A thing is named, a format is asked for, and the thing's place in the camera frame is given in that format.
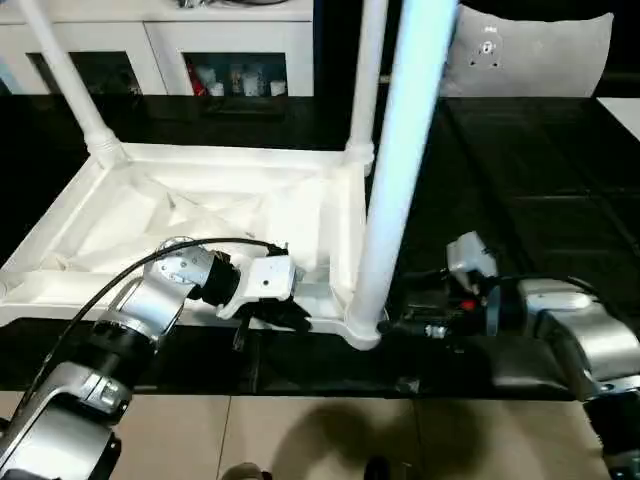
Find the white plastic table leg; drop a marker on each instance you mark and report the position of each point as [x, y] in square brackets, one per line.
[367, 75]
[75, 85]
[400, 150]

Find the grey cushion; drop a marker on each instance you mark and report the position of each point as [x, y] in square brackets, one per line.
[530, 55]

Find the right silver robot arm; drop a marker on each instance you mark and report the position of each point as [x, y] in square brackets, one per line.
[575, 320]

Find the red item behind glass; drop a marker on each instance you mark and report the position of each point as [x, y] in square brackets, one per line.
[199, 82]

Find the white plastic table top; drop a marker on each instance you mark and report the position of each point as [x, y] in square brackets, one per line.
[200, 200]

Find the dark olive round object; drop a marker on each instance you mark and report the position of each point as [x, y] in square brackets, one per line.
[246, 472]

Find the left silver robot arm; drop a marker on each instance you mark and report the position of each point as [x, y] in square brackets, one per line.
[140, 305]

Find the white flat board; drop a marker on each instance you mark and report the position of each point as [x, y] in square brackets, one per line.
[622, 112]

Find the white cabinet with glass doors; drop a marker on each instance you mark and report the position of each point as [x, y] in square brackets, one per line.
[150, 30]

